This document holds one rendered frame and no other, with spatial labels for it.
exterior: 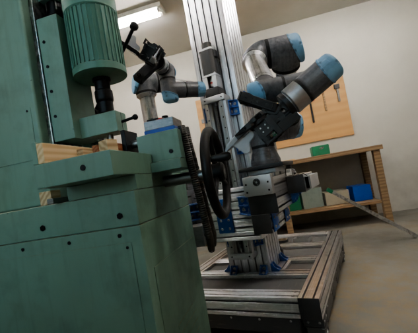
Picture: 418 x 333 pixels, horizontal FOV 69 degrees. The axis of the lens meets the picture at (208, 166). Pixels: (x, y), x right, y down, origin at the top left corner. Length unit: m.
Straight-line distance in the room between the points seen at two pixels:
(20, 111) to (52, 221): 0.40
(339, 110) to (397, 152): 0.88
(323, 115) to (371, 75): 0.76
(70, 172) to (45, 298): 0.38
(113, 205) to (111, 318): 0.29
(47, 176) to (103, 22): 0.55
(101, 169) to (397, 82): 4.22
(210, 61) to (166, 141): 0.97
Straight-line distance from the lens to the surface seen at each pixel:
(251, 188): 1.40
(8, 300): 1.09
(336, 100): 4.40
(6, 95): 1.22
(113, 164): 0.73
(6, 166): 1.19
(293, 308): 1.49
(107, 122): 1.06
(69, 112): 1.10
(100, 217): 0.85
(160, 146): 0.93
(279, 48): 1.28
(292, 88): 0.83
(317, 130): 4.30
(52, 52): 1.19
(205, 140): 0.85
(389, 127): 4.51
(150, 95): 1.79
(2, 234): 1.06
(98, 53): 1.08
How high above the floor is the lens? 0.79
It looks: 3 degrees up
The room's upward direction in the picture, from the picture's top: 10 degrees counter-clockwise
